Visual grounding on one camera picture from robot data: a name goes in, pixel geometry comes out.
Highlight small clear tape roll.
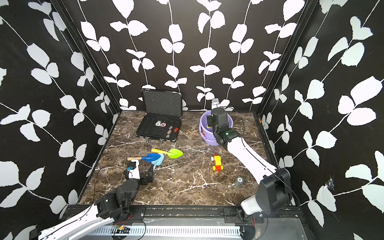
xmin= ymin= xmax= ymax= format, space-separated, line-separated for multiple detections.
xmin=235 ymin=177 xmax=244 ymax=186

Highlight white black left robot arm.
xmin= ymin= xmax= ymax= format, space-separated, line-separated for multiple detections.
xmin=29 ymin=166 xmax=155 ymax=240

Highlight white vented strip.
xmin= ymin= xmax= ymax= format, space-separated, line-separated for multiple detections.
xmin=87 ymin=226 xmax=241 ymax=238

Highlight light blue toy shovel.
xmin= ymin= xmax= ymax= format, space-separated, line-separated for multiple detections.
xmin=151 ymin=154 xmax=165 ymax=170

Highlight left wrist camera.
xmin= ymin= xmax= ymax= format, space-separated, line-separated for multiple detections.
xmin=126 ymin=160 xmax=140 ymax=180

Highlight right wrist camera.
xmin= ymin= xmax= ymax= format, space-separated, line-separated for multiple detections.
xmin=211 ymin=98 xmax=221 ymax=110

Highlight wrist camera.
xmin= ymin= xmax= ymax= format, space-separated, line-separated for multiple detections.
xmin=211 ymin=98 xmax=221 ymax=110
xmin=126 ymin=160 xmax=140 ymax=180

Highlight black open tool case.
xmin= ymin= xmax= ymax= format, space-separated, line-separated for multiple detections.
xmin=136 ymin=89 xmax=183 ymax=142

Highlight yellow red toy truck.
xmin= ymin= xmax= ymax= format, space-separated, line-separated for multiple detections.
xmin=211 ymin=154 xmax=224 ymax=172

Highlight green toy trowel yellow handle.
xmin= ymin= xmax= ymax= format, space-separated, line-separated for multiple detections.
xmin=151 ymin=149 xmax=184 ymax=159

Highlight purple plastic bucket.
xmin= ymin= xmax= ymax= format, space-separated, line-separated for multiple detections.
xmin=199 ymin=111 xmax=240 ymax=150

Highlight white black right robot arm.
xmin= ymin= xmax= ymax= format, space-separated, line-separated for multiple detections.
xmin=207 ymin=107 xmax=294 ymax=217

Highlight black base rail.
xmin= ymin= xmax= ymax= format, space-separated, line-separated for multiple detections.
xmin=62 ymin=205 xmax=304 ymax=226

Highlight blue trowel wooden handle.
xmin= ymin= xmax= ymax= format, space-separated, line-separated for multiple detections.
xmin=127 ymin=153 xmax=164 ymax=162

